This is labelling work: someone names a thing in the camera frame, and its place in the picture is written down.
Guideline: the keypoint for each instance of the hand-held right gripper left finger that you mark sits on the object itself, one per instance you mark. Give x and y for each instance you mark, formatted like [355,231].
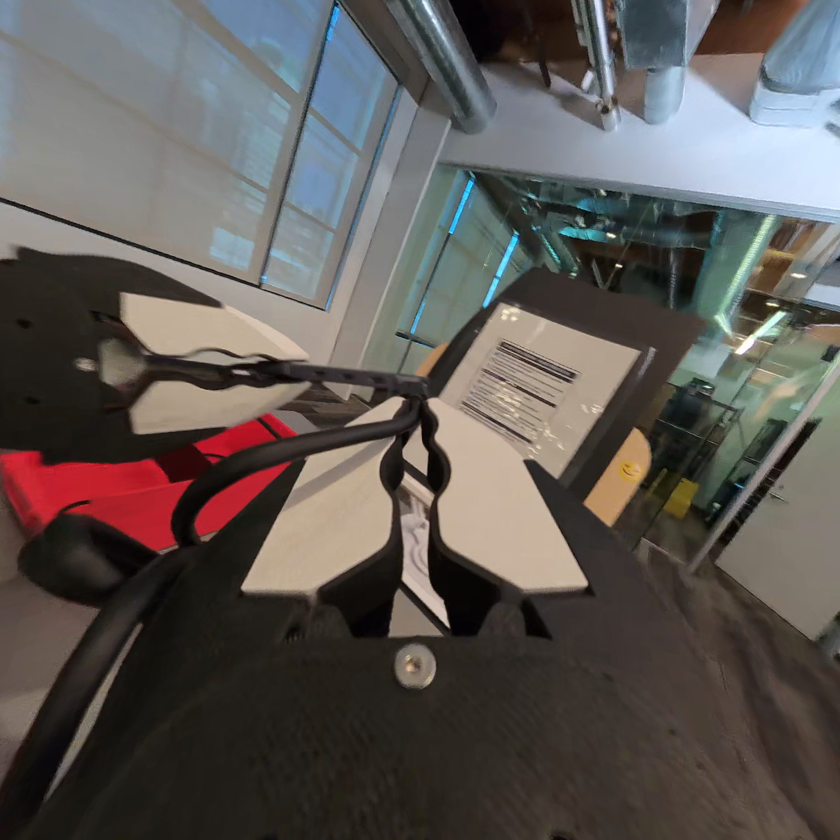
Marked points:
[315,525]

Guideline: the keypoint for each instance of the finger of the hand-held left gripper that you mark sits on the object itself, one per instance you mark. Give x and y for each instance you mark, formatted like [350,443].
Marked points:
[197,328]
[190,408]

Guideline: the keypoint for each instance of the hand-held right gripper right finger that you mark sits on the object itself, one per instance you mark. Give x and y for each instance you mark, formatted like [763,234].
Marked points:
[499,518]

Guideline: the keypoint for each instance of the dark grey usb hub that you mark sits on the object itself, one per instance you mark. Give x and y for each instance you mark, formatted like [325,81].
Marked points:
[341,377]

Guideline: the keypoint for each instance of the wooden panel with smiley sticker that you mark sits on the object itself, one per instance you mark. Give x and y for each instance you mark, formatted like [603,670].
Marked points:
[617,499]

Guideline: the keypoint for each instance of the red plastic bin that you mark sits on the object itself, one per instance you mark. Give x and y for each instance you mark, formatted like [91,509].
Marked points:
[98,485]

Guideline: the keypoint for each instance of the printed paper sheet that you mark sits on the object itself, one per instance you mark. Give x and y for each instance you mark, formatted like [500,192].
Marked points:
[518,387]

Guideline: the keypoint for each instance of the black framed whiteboard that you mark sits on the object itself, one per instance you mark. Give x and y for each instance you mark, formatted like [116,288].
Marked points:
[590,367]

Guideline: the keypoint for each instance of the yellow floor sign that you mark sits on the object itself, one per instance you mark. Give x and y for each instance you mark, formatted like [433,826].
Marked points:
[679,502]

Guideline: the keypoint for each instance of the large window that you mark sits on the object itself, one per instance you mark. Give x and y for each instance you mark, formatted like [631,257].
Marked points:
[164,131]

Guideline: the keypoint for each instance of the grey door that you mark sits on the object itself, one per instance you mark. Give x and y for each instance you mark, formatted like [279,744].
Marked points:
[787,558]

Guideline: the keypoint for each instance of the glass partition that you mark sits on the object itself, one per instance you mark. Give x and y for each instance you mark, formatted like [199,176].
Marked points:
[722,295]

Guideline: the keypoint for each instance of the silver pipe fitting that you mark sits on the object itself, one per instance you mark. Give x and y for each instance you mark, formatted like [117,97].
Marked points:
[600,65]

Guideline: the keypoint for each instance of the round spiral metal duct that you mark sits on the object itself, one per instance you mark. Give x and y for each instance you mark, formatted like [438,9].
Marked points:
[453,72]

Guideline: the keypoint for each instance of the rectangular metal duct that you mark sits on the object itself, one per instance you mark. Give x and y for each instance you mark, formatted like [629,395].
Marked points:
[663,85]

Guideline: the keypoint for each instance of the tapered metal duct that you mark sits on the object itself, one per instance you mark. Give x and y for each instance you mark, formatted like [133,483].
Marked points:
[794,79]

